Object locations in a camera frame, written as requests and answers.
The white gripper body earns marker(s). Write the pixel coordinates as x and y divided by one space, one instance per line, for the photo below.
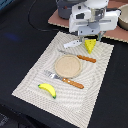
92 19

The yellow toy cheese wedge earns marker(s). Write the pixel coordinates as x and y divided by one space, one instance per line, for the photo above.
89 44

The white toy fish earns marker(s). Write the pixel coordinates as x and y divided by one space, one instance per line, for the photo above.
73 43

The grey toy pot with handles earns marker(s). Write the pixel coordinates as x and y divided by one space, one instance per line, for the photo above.
64 8

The yellow toy banana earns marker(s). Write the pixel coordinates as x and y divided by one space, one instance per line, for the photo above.
48 88

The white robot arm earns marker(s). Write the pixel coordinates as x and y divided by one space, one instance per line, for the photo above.
92 17

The beige bowl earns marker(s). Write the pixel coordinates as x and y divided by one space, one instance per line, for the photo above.
123 18

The brown toy stove board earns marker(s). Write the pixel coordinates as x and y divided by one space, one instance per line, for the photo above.
118 33

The round wooden plate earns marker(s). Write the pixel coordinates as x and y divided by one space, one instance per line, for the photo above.
68 66

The woven beige placemat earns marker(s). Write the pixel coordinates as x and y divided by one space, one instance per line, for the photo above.
71 104

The wooden handled knife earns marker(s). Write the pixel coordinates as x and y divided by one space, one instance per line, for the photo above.
79 56

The wooden handled fork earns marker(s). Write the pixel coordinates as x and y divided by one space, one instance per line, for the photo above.
66 80

